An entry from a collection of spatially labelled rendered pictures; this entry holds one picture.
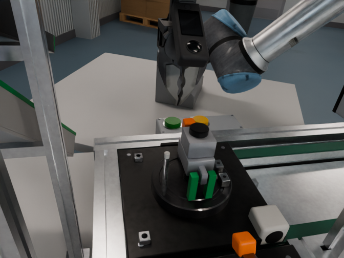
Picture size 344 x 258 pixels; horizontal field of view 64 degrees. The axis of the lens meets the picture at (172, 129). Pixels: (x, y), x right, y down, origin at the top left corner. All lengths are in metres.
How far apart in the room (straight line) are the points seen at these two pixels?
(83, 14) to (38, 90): 4.41
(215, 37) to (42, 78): 0.65
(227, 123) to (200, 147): 0.31
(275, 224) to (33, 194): 0.48
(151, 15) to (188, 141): 5.23
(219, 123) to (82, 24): 4.19
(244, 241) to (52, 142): 0.24
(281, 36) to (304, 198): 0.41
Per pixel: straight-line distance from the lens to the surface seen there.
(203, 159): 0.43
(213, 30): 0.90
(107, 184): 0.53
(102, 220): 0.46
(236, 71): 0.81
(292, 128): 0.76
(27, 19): 0.30
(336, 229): 0.48
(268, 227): 0.45
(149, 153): 0.56
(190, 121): 0.47
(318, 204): 0.64
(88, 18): 4.68
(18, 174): 0.73
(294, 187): 0.65
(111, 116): 0.89
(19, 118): 0.34
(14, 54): 0.31
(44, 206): 0.64
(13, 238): 0.19
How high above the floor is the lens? 1.32
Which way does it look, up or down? 33 degrees down
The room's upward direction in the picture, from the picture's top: 5 degrees clockwise
